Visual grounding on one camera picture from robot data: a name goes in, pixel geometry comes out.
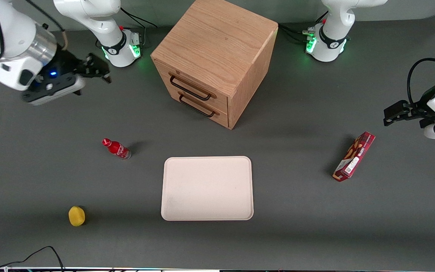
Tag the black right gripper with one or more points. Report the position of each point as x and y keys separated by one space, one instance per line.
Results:
x=65 y=62

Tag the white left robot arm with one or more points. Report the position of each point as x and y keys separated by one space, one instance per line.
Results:
x=332 y=34

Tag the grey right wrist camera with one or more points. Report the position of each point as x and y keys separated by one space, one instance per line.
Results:
x=57 y=92

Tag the yellow round sponge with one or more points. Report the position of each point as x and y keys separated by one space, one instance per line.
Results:
x=76 y=216

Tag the wooden drawer with inside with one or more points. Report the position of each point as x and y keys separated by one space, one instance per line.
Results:
x=198 y=88

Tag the beige plastic tray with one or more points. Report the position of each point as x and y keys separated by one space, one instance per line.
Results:
x=207 y=188

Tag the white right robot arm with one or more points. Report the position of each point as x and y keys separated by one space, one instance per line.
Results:
x=96 y=22

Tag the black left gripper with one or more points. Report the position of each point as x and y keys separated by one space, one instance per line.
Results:
x=423 y=107

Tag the wooden drawer front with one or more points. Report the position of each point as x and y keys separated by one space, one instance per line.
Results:
x=206 y=109

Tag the oak wooden drawer cabinet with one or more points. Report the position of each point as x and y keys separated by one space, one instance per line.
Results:
x=217 y=45

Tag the small red soda bottle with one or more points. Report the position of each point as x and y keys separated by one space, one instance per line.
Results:
x=117 y=149

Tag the red snack box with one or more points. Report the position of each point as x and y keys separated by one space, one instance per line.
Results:
x=354 y=156

